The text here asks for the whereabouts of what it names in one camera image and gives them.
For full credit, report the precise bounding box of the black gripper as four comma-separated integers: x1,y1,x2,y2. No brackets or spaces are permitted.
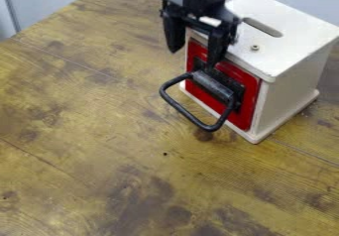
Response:
160,0,240,71

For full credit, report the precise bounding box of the black metal drawer handle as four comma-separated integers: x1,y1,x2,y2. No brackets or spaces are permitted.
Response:
157,56,247,133

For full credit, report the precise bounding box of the red wooden drawer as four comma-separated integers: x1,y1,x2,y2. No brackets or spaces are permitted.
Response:
185,39,260,131

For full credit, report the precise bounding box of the white wooden box cabinet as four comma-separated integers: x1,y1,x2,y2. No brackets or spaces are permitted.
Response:
180,0,339,145

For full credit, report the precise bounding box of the grey vertical pole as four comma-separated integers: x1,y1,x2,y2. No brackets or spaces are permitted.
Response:
4,0,21,33

